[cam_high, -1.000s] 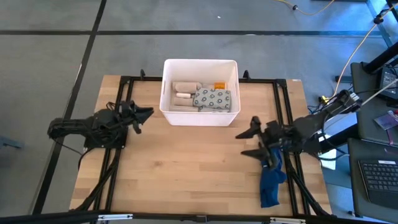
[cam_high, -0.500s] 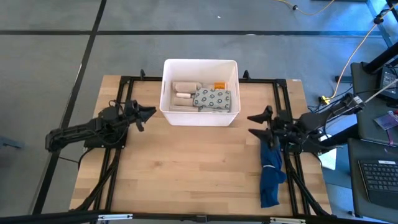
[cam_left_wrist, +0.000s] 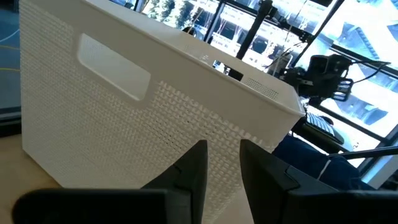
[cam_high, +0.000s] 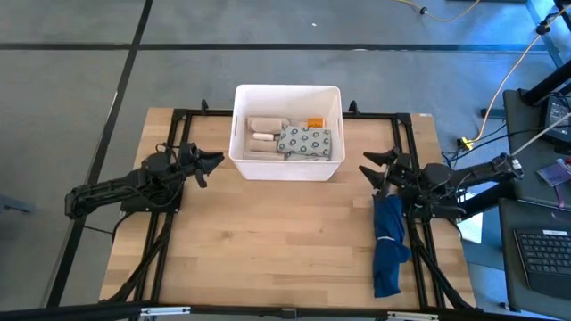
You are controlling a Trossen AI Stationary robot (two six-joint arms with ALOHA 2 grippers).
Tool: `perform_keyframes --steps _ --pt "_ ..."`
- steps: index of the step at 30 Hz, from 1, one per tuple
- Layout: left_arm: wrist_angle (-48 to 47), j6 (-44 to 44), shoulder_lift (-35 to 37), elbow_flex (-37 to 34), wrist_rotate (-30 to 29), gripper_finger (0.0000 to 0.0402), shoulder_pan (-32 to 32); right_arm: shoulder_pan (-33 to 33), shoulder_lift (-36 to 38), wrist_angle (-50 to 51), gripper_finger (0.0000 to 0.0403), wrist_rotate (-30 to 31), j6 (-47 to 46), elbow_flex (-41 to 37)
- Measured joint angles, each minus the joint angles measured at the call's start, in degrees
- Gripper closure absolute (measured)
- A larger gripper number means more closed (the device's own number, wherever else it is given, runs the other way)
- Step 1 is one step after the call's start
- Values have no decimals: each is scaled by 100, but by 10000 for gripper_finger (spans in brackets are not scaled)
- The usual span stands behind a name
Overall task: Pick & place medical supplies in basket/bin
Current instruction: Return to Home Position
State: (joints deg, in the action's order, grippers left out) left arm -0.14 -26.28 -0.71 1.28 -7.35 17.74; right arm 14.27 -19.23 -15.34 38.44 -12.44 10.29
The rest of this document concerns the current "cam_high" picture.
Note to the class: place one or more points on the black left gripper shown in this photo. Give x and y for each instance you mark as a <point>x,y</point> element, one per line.
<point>187,162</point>

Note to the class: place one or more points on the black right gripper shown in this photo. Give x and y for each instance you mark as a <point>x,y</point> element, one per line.
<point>399,174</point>

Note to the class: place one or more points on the orange pill bottle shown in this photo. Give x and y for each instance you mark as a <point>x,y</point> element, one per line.
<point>315,122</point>

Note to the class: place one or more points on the white printed pouch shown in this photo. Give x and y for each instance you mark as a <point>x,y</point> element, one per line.
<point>304,142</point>

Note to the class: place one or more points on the long beige bandage roll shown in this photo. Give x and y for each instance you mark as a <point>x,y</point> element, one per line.
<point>267,124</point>

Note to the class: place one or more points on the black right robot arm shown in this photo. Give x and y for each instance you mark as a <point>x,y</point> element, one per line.
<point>468,178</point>

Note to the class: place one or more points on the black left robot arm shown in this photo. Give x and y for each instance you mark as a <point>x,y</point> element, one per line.
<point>116,187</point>

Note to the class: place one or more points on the white perforated plastic basket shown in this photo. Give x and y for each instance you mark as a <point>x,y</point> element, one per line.
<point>290,100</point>

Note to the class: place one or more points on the blue cloth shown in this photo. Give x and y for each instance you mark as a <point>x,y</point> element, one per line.
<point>388,241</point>

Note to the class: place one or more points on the white paper sheet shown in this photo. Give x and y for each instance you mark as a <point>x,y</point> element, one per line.
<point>470,228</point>

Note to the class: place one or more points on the black stand pole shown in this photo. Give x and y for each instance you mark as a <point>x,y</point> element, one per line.
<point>548,82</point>
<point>488,200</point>

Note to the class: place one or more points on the dark grey side desk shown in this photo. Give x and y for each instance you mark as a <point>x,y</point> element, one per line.
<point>510,276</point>

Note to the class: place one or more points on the purple card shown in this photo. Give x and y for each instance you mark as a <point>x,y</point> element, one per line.
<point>555,173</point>

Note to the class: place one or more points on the black keyboard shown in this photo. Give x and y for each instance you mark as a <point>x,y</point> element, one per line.
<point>546,258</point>

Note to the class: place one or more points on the black table frame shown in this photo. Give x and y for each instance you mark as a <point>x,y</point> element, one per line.
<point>209,113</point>

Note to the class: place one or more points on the black front rail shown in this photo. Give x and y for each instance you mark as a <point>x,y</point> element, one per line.
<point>67,313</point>

